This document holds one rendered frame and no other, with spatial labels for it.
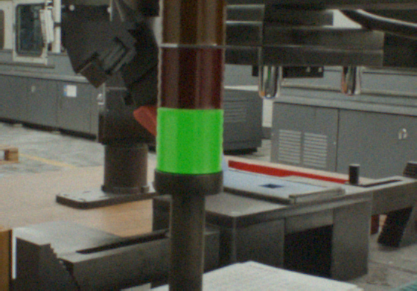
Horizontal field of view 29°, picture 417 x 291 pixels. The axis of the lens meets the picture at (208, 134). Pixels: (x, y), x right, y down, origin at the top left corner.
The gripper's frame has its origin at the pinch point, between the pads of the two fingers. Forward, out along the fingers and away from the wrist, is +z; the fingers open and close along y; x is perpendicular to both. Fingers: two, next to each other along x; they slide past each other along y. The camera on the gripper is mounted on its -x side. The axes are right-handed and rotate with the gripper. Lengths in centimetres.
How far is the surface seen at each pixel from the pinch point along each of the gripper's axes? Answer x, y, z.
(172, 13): -28.4, 29.7, 1.1
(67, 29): 511, -636, -369
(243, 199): -5.8, 9.3, 7.7
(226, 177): -0.3, 3.1, 3.9
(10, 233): -24.6, 1.5, 5.1
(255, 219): -9.2, 12.9, 10.3
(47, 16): 481, -626, -380
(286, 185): 1.0, 8.9, 7.1
